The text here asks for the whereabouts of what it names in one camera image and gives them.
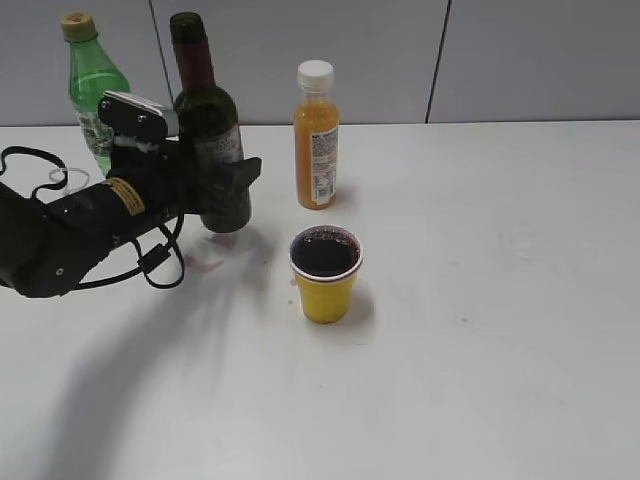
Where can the dark red wine bottle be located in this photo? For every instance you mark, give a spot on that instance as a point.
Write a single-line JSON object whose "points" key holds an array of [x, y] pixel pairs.
{"points": [[208, 117]]}

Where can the green plastic soda bottle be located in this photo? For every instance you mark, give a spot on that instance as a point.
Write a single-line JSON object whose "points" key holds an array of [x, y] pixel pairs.
{"points": [[92, 72]]}

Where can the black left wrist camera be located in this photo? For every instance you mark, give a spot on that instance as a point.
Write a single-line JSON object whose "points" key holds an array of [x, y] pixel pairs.
{"points": [[137, 122]]}

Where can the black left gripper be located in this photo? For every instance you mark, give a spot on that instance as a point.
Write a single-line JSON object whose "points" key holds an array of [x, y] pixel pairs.
{"points": [[161, 181]]}

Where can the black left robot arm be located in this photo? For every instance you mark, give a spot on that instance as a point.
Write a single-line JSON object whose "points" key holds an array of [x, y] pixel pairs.
{"points": [[113, 230]]}

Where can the orange juice bottle white cap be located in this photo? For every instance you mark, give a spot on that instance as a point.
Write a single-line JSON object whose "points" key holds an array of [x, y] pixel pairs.
{"points": [[316, 130]]}

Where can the yellow paper cup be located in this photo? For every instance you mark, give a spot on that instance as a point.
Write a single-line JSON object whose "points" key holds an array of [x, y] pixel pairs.
{"points": [[325, 260]]}

